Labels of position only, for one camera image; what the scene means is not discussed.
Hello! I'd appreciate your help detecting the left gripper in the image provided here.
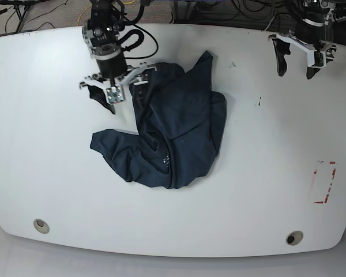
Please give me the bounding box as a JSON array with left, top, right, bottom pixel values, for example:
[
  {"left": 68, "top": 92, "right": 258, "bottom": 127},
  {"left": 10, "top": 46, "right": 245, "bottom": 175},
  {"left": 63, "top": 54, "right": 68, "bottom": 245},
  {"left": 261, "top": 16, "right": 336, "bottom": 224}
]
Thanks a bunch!
[{"left": 268, "top": 23, "right": 337, "bottom": 80}]

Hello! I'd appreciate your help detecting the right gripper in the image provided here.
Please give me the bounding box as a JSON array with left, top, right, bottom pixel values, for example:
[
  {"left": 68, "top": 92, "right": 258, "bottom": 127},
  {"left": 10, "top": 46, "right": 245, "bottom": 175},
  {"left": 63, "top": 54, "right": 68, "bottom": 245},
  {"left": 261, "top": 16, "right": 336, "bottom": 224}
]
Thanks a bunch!
[{"left": 79, "top": 57, "right": 156, "bottom": 114}]

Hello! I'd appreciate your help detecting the dark navy t-shirt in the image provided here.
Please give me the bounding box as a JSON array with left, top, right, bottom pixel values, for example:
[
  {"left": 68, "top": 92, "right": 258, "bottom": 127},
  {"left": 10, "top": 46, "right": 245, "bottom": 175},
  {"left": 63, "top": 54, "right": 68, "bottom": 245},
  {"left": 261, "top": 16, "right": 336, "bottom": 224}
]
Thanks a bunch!
[{"left": 90, "top": 52, "right": 227, "bottom": 189}]

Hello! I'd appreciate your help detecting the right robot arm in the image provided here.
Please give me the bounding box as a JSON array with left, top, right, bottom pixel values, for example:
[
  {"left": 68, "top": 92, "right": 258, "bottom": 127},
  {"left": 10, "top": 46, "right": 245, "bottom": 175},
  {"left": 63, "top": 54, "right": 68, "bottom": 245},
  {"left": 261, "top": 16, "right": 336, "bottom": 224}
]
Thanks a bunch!
[{"left": 80, "top": 1, "right": 156, "bottom": 114}]

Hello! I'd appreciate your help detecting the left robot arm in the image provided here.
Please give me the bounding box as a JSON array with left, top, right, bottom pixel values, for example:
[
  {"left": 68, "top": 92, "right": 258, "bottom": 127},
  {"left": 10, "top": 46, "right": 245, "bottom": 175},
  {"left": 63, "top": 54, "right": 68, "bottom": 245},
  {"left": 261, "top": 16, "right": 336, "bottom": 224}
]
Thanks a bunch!
[{"left": 268, "top": 0, "right": 346, "bottom": 80}]

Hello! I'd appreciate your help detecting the red tape rectangle marking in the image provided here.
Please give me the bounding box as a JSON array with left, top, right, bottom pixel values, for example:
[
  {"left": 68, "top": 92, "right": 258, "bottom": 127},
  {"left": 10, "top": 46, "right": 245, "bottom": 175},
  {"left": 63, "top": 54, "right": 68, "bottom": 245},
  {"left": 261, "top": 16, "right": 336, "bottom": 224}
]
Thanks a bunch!
[{"left": 310, "top": 160, "right": 337, "bottom": 204}]

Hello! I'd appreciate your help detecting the left table grommet hole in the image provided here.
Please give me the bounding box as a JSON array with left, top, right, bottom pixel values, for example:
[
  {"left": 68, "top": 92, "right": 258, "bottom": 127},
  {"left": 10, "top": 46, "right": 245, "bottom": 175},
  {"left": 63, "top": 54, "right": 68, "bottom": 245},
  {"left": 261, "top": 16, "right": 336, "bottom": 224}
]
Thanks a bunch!
[{"left": 33, "top": 219, "right": 50, "bottom": 234}]

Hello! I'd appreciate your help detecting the table grommet hole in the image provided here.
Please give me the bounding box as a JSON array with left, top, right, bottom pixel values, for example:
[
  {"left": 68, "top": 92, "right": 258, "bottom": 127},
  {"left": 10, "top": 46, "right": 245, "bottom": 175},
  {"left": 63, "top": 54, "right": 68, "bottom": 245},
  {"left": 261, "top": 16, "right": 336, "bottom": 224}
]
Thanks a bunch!
[
  {"left": 33, "top": 219, "right": 50, "bottom": 234},
  {"left": 285, "top": 231, "right": 303, "bottom": 246}
]

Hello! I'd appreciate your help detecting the right table grommet hole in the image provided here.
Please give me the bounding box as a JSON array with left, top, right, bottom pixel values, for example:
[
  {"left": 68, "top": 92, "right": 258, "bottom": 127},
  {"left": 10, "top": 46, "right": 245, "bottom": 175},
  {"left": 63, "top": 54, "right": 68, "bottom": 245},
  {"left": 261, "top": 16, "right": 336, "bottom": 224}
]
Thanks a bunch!
[{"left": 285, "top": 231, "right": 303, "bottom": 246}]

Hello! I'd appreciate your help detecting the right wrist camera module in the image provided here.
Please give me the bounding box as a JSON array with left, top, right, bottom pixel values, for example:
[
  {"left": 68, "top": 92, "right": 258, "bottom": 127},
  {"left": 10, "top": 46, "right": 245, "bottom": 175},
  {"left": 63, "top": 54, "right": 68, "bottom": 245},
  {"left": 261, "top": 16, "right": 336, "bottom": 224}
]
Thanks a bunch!
[{"left": 106, "top": 86, "right": 125, "bottom": 104}]

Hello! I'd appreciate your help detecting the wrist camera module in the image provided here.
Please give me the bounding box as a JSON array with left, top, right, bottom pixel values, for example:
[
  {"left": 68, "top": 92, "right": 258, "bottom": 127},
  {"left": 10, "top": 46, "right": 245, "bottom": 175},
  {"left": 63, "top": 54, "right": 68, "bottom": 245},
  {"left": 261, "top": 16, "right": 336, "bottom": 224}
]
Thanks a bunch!
[
  {"left": 106, "top": 86, "right": 125, "bottom": 104},
  {"left": 314, "top": 50, "right": 326, "bottom": 69}
]

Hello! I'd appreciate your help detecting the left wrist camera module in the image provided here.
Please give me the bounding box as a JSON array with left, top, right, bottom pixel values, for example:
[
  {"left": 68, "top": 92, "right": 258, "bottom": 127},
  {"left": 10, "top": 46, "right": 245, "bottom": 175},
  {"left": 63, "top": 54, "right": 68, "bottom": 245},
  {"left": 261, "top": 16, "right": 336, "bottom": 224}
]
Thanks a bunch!
[{"left": 314, "top": 50, "right": 326, "bottom": 69}]

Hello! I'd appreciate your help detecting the yellow cable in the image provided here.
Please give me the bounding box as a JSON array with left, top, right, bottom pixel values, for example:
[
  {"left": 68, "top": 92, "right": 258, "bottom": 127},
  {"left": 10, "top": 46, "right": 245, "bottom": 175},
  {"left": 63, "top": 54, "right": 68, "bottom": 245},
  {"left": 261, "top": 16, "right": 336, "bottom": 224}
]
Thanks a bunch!
[{"left": 77, "top": 0, "right": 136, "bottom": 27}]

